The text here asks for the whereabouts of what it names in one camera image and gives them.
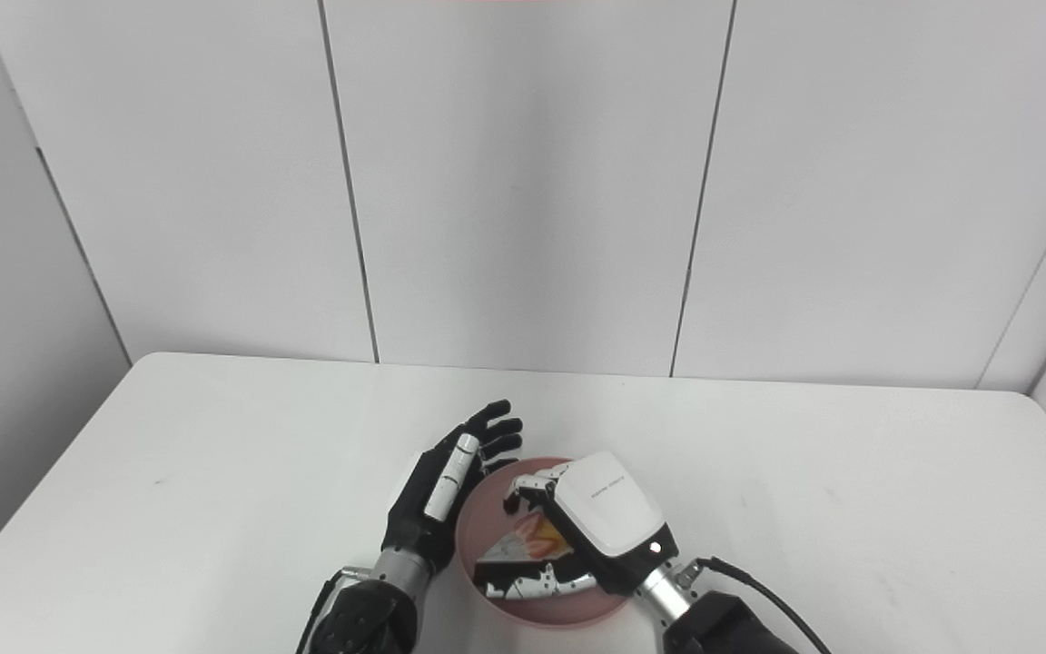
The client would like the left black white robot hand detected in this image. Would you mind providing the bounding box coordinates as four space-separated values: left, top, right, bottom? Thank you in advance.
381 400 525 575

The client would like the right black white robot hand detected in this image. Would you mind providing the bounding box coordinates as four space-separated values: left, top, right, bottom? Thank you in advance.
485 451 679 601

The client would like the pink round plate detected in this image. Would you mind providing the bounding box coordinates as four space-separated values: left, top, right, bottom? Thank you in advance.
455 456 638 629

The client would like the chocolate cake slice with fruit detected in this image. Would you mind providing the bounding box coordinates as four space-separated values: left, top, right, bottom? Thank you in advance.
473 510 576 590

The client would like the black cable at left wrist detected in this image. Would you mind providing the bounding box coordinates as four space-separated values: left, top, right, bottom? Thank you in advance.
294 572 342 654

